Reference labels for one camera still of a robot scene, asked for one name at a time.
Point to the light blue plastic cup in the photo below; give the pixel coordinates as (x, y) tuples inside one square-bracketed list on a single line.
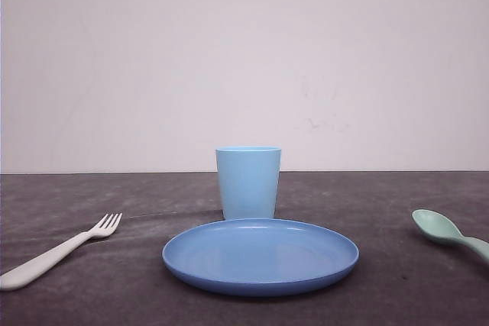
[(248, 181)]

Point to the blue plastic plate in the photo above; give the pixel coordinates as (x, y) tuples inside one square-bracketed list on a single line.
[(260, 257)]

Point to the mint green plastic spoon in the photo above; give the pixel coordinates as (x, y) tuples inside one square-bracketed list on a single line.
[(438, 228)]

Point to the white plastic fork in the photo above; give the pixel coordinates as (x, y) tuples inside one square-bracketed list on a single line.
[(33, 269)]

